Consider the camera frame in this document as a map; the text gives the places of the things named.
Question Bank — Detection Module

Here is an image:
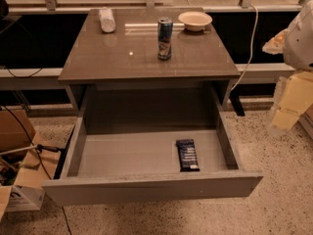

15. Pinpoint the dark blue rxbar snack bar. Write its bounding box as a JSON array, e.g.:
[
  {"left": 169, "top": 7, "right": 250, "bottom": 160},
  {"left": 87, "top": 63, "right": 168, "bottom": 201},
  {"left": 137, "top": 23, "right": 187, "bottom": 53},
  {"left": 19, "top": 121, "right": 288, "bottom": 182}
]
[{"left": 176, "top": 139, "right": 200, "bottom": 172}]

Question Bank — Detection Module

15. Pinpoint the white paper bowl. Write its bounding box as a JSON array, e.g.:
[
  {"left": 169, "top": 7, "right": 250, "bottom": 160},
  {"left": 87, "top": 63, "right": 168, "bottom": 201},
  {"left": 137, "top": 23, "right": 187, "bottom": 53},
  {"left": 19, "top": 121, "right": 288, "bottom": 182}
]
[{"left": 178, "top": 12, "right": 212, "bottom": 32}]

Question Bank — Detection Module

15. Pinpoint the white cable on wall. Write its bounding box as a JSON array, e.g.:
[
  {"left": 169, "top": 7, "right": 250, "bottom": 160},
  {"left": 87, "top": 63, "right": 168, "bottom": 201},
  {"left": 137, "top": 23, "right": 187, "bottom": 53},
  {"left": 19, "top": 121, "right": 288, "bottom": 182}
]
[{"left": 230, "top": 3, "right": 260, "bottom": 93}]

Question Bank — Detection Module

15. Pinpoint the blue energy drink can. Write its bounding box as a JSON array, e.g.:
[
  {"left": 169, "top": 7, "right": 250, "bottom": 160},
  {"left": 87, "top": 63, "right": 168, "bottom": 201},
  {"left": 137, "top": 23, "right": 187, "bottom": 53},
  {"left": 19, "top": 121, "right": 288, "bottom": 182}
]
[{"left": 157, "top": 17, "right": 173, "bottom": 60}]

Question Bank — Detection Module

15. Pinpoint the cardboard box right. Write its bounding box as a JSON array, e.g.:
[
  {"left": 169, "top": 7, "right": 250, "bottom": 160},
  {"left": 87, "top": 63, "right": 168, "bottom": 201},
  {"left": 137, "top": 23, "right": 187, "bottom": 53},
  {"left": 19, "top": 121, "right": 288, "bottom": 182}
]
[{"left": 299, "top": 105, "right": 313, "bottom": 139}]

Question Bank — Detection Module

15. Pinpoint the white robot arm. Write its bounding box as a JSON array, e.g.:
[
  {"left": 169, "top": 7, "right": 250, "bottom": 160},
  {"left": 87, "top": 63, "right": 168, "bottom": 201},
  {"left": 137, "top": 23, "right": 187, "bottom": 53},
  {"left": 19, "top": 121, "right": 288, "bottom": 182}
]
[{"left": 262, "top": 0, "right": 313, "bottom": 136}]

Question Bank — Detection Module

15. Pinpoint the open grey drawer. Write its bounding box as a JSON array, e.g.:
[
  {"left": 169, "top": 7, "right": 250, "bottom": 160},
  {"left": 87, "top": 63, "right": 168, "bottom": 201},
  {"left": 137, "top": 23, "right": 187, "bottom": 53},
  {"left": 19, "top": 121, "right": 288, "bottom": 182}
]
[{"left": 43, "top": 85, "right": 262, "bottom": 206}]

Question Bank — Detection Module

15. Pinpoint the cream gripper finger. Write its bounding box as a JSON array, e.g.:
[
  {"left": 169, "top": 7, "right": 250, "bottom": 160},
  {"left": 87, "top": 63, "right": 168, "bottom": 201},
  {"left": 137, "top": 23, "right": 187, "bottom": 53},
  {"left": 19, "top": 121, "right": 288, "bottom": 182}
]
[
  {"left": 267, "top": 71, "right": 313, "bottom": 136},
  {"left": 262, "top": 29, "right": 288, "bottom": 55}
]

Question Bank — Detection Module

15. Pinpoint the grey cabinet with glossy top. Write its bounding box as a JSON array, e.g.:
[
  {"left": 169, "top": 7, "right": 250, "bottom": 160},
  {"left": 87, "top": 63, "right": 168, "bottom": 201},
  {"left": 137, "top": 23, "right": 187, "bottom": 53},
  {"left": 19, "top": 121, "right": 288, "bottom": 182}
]
[{"left": 59, "top": 8, "right": 240, "bottom": 115}]

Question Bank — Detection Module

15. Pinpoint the open cardboard box left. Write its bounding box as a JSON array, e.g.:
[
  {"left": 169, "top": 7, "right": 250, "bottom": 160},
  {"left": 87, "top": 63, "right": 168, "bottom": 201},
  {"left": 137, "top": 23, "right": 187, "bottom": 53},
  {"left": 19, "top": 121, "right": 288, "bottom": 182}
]
[{"left": 0, "top": 110, "right": 61, "bottom": 218}]

